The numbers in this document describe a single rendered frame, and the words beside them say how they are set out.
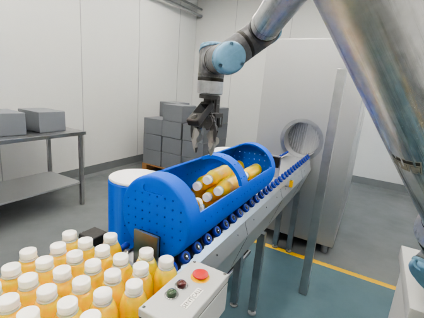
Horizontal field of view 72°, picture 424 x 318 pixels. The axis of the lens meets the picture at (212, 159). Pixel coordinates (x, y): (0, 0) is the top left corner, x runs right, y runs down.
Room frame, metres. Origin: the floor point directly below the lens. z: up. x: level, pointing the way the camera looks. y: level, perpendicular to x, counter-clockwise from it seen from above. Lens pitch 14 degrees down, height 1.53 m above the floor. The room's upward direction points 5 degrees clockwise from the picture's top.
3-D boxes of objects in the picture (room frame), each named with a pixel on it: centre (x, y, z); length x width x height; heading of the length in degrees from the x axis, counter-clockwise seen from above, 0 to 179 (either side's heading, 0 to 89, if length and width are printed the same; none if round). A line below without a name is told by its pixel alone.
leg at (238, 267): (1.82, -0.24, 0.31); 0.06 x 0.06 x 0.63; 62
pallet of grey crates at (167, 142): (4.99, 0.49, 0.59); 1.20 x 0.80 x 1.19; 62
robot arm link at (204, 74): (1.05, 0.03, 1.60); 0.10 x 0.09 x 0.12; 20
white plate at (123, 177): (1.47, 0.39, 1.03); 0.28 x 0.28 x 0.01
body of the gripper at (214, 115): (1.06, 0.02, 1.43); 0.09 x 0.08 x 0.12; 152
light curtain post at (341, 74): (2.03, -0.80, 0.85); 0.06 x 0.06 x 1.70; 62
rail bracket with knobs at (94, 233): (0.92, 0.39, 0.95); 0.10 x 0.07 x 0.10; 62
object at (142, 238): (0.86, 0.19, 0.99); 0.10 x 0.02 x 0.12; 62
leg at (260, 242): (1.76, -0.37, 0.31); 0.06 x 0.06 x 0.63; 62
